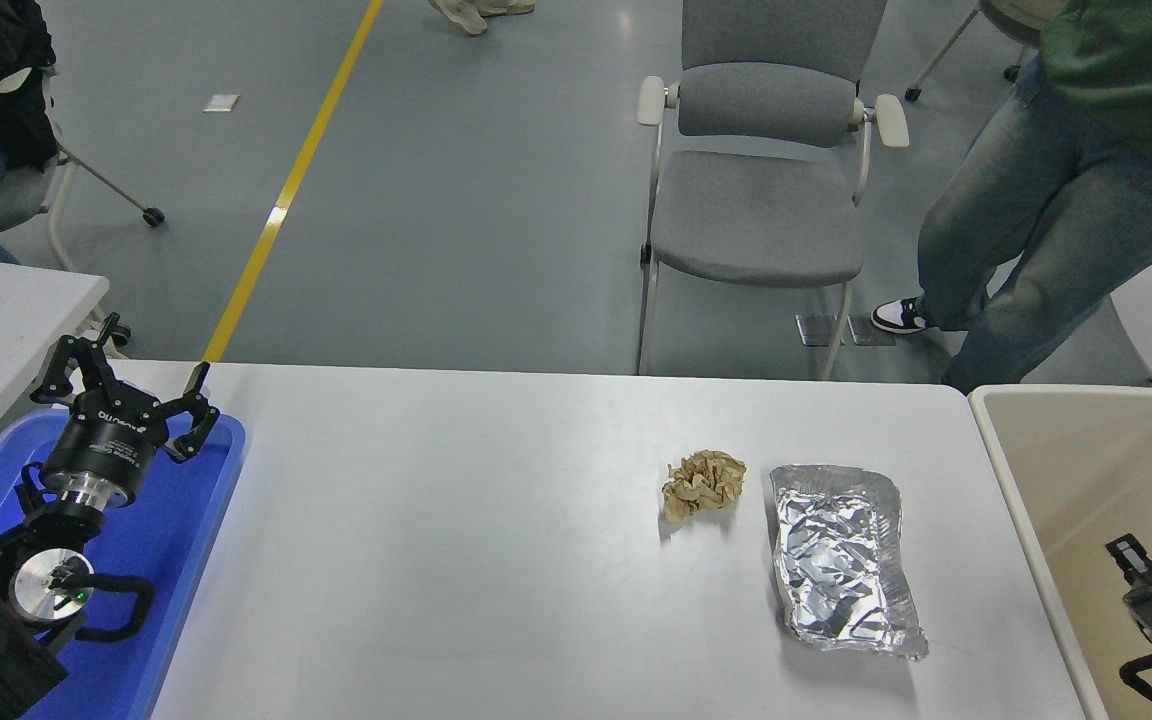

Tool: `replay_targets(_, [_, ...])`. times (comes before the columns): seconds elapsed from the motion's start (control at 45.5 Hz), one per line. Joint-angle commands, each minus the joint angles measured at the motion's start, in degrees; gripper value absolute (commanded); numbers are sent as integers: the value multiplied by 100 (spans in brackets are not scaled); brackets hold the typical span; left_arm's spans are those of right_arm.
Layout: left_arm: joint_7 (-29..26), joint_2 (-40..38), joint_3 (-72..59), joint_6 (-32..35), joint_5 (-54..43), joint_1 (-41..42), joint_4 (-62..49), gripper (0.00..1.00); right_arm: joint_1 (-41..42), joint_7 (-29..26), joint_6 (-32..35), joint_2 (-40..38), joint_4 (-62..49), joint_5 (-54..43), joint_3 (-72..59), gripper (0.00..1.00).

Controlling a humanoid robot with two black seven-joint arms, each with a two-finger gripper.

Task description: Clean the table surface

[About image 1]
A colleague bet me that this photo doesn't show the blue plastic tray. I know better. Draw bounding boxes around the blue plastic tray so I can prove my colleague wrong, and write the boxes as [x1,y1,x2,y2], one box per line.
[0,408,247,720]

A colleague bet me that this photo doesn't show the metal floor plate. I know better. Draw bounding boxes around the metal floor plate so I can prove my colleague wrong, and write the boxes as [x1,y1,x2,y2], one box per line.
[848,312,895,348]
[794,312,842,348]

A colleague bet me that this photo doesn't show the grey padded armchair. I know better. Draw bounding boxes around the grey padded armchair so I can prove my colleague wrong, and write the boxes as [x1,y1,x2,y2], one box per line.
[634,0,910,379]

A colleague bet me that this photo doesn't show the white-framed wheeled chair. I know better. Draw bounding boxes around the white-framed wheeled chair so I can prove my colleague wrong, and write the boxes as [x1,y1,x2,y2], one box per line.
[0,68,165,359]

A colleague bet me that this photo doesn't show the large pale bin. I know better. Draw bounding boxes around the large pale bin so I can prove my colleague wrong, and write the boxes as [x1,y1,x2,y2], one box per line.
[967,384,1152,720]

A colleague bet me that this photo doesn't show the silver foil tray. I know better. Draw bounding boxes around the silver foil tray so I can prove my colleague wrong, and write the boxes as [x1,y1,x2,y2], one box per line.
[769,463,929,661]

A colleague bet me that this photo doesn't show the tan paper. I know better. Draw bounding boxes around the tan paper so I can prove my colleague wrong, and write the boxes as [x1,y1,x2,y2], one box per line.
[661,450,747,523]

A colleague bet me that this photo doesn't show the white-legged wheeled chair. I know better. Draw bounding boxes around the white-legged wheeled chair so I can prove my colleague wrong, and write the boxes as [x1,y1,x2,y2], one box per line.
[904,0,1067,101]

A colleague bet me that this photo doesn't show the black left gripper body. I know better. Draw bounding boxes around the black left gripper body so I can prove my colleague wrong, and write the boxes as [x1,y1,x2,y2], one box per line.
[41,392,170,491]

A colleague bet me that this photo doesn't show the standing person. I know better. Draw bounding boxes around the standing person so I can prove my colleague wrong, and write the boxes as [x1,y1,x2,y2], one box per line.
[871,0,1152,393]

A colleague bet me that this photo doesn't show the person with light shoes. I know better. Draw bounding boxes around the person with light shoes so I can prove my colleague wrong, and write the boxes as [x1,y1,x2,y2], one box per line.
[428,0,535,37]

